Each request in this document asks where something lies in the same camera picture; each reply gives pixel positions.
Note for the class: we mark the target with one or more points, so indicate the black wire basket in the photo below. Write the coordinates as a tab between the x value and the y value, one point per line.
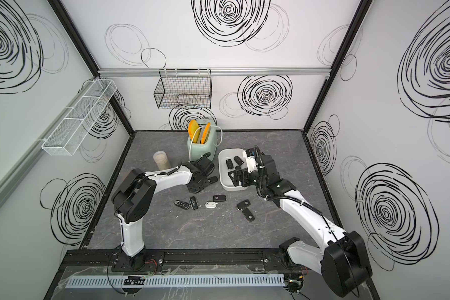
184	87

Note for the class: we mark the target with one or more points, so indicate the yellow toast slice left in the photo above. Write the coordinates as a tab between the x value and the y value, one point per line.
193	130

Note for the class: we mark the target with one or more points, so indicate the beige textured cup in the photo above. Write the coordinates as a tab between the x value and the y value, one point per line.
161	160

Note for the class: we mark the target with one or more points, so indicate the orange toast slice right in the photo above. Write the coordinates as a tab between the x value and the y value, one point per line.
204	133

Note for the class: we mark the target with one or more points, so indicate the black VW key upper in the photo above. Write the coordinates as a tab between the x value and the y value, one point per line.
212	180

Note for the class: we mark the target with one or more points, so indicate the black chrome Bentley key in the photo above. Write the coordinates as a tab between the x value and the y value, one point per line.
194	203

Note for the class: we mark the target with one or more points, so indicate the black Porsche key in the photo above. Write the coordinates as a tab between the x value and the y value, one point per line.
181	204

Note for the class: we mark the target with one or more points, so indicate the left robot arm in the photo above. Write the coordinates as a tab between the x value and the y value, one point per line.
135	194

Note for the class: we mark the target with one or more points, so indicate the black key with buttons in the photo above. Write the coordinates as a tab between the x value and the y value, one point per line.
238	160

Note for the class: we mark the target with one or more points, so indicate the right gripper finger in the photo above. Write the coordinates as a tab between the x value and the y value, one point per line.
246	179
236	180

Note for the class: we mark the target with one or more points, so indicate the white key tag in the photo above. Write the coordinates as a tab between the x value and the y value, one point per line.
211	205

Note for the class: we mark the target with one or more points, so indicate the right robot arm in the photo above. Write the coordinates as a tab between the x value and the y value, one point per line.
340	257

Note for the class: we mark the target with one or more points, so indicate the black VW key middle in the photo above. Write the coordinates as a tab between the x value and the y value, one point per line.
219	198

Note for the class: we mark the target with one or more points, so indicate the white mesh wall shelf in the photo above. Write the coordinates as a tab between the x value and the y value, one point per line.
91	115

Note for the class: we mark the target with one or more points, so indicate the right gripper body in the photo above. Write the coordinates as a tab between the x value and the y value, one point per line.
256	180

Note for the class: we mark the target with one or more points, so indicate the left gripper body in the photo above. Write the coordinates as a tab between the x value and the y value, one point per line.
204	177

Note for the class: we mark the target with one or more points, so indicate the grey slotted cable duct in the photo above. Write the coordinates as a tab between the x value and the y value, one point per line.
176	281

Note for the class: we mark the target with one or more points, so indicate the green toaster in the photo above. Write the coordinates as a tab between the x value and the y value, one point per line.
196	150

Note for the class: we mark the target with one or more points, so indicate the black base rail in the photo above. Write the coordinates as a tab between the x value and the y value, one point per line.
269	259

